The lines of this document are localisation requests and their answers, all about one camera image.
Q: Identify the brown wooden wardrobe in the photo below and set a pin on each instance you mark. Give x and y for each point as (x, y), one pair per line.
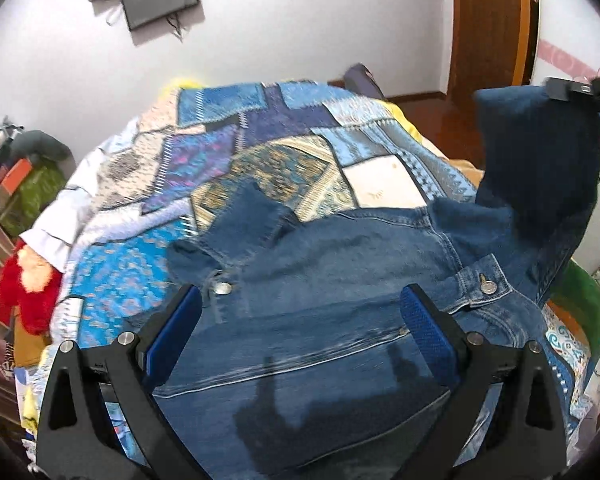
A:
(485, 25)

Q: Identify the white bed sheet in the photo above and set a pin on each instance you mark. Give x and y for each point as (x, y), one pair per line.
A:
(80, 200)

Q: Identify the brown cardboard box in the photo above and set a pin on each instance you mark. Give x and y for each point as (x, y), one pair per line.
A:
(27, 350)

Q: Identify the grey cushion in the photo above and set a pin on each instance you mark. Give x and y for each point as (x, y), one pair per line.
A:
(45, 145)

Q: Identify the yellow cloth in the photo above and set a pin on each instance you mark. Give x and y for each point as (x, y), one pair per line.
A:
(411, 125)

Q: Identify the blue denim jacket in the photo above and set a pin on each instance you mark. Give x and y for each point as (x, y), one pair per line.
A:
(330, 310)

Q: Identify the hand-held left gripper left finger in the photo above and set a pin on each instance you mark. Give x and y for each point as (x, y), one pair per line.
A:
(172, 332)

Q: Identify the blue patchwork blanket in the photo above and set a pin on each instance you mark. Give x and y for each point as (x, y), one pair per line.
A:
(260, 160)

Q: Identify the red plush toy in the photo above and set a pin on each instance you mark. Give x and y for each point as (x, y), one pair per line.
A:
(35, 300)

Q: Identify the yellow pillow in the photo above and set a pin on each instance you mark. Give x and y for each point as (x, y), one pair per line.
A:
(182, 85)

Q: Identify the orange box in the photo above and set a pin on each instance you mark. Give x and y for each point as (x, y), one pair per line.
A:
(15, 175)

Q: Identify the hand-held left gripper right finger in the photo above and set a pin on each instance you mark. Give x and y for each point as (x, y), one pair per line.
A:
(427, 332)

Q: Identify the dark blue bag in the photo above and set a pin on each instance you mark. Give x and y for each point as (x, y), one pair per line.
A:
(362, 80)

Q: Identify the green box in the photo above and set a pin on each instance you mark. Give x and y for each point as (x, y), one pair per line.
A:
(35, 200)

